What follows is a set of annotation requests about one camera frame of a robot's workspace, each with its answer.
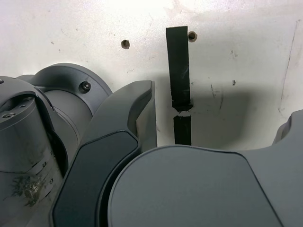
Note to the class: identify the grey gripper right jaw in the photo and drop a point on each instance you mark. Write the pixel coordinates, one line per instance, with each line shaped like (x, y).
(194, 189)

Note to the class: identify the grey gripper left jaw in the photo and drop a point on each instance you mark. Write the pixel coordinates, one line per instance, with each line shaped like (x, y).
(99, 151)

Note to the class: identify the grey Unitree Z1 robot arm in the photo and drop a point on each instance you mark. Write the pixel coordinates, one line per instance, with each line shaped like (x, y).
(26, 142)

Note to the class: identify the black tape strip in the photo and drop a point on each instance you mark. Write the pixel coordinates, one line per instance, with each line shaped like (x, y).
(179, 71)

